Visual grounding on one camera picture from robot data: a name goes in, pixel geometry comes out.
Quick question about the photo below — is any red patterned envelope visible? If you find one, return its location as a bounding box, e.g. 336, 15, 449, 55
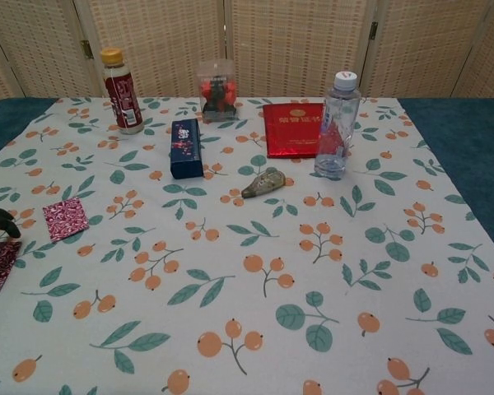
41, 196, 91, 240
0, 240, 23, 295

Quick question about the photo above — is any red label drink bottle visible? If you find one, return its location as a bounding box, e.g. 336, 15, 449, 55
100, 47, 146, 136

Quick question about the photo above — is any navy blue floral box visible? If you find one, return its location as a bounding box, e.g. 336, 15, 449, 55
168, 118, 203, 180

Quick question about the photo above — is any floral orange berry tablecloth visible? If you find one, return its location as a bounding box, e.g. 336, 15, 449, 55
0, 96, 494, 395

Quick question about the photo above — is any red black toy figure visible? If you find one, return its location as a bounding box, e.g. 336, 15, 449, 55
201, 76, 236, 120

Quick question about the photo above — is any clear plastic display box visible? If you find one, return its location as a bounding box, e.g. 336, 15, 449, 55
196, 59, 239, 123

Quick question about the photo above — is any red honour certificate booklet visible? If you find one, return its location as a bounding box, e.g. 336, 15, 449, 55
262, 102, 326, 160

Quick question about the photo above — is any clear plastic water bottle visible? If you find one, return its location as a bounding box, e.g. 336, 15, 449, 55
314, 70, 362, 179

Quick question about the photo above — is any teal fabric table cover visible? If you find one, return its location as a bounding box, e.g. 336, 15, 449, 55
0, 96, 494, 264

